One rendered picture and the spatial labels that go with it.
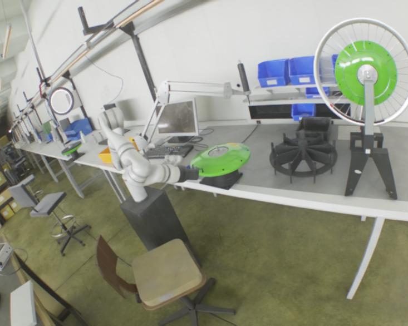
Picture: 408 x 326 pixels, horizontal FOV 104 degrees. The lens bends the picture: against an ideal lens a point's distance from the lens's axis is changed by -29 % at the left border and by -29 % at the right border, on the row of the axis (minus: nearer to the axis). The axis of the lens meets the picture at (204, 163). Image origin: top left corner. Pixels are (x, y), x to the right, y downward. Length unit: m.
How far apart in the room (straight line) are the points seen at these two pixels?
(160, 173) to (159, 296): 0.66
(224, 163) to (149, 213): 0.60
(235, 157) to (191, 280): 0.65
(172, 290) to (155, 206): 0.53
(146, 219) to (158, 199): 0.15
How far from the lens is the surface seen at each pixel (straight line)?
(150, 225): 1.43
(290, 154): 1.14
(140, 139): 1.50
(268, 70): 1.80
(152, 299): 1.22
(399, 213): 1.01
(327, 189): 1.05
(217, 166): 1.03
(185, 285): 1.20
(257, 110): 1.96
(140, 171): 0.76
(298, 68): 1.73
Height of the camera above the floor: 1.57
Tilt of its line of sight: 27 degrees down
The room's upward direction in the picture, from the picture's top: 18 degrees counter-clockwise
